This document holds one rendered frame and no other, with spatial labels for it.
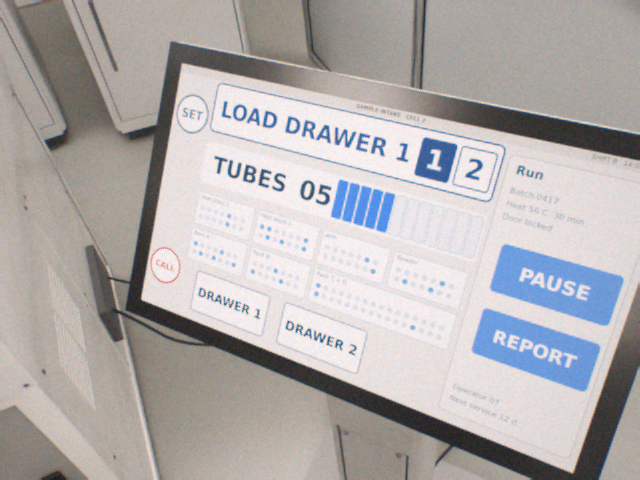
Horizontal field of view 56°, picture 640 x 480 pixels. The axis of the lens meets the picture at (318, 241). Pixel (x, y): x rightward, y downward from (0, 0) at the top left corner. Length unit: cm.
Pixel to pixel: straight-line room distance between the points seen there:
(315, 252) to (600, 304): 26
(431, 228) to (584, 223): 13
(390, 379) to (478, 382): 8
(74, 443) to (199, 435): 68
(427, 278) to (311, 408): 117
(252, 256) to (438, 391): 23
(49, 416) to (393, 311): 61
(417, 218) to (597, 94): 83
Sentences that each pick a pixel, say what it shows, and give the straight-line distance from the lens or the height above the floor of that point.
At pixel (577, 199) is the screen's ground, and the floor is 115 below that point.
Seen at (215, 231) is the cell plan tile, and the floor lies 106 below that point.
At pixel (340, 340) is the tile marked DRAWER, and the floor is 101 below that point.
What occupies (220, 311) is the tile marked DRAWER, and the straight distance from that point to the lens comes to 66.
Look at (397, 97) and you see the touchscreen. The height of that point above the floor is 119.
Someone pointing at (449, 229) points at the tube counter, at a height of 111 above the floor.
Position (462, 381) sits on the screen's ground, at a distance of 58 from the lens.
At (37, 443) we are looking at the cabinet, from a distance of 109.
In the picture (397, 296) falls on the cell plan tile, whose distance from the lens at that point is 57.
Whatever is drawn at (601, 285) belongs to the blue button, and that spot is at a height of 110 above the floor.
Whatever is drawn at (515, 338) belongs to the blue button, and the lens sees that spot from 56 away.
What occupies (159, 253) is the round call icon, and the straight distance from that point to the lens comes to 70.
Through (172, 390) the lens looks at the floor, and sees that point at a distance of 182.
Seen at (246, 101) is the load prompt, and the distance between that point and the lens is 63.
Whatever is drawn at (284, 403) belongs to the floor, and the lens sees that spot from 172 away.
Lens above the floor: 151
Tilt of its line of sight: 48 degrees down
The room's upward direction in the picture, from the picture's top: 7 degrees counter-clockwise
